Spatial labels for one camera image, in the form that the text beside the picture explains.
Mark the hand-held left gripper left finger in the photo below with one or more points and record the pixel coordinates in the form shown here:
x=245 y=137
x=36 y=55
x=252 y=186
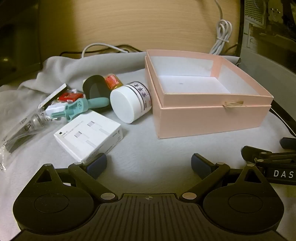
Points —
x=98 y=164

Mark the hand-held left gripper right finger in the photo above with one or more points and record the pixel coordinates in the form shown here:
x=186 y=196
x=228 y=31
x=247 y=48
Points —
x=198 y=162

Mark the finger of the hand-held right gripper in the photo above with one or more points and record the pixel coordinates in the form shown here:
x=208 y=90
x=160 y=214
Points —
x=252 y=153
x=289 y=142

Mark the pink cardboard box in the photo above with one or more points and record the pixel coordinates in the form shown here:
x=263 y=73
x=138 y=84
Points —
x=208 y=115

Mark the teal handheld tool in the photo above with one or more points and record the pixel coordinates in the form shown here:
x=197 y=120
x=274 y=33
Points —
x=97 y=103

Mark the white round jar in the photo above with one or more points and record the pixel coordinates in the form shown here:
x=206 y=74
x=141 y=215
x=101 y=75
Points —
x=124 y=104

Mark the grey blanket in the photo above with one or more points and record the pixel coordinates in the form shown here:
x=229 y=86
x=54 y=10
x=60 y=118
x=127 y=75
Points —
x=150 y=148

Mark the small red packet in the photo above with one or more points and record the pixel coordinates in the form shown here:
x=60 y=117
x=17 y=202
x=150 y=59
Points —
x=67 y=97

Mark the black oval case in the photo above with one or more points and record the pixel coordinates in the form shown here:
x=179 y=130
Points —
x=92 y=83

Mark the small orange bottle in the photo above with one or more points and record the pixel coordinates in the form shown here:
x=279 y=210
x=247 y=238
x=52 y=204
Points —
x=112 y=81

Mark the clear plastic bag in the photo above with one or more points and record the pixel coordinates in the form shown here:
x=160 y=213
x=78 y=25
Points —
x=23 y=125

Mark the computer case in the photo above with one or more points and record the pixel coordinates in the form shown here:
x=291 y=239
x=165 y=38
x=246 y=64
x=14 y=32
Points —
x=254 y=46

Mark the dark furniture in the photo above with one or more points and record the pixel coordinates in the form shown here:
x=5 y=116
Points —
x=18 y=46

